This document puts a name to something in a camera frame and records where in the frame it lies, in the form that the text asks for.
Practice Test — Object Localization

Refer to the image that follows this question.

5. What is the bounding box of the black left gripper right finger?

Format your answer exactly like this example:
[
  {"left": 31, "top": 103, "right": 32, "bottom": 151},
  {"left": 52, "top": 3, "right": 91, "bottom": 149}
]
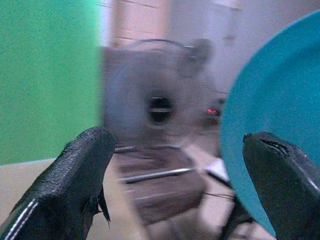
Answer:
[{"left": 242, "top": 131, "right": 320, "bottom": 240}]

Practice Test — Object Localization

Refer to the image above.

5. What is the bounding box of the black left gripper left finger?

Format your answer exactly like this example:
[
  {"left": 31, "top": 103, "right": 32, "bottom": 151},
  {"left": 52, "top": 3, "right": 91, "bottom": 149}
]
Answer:
[{"left": 0, "top": 126, "right": 117, "bottom": 240}]

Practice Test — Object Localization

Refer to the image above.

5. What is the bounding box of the teal plastic plate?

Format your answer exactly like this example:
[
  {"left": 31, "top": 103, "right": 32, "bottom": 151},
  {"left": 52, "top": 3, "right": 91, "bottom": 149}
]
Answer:
[{"left": 219, "top": 9, "right": 320, "bottom": 237}]

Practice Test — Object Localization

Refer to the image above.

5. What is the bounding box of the dark wooden stool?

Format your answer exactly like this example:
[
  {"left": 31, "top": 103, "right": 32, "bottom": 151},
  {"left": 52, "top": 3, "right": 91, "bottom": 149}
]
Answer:
[{"left": 113, "top": 144, "right": 233, "bottom": 226}]

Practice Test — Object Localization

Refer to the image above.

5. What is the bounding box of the green panel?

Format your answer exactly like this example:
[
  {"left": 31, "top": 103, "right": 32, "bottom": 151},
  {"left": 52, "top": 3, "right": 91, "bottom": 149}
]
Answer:
[{"left": 0, "top": 0, "right": 106, "bottom": 166}]

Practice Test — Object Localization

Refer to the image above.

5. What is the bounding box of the grey round fan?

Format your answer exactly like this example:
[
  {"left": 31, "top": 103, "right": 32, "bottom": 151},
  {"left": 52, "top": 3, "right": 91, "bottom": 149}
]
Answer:
[{"left": 101, "top": 38, "right": 218, "bottom": 146}]

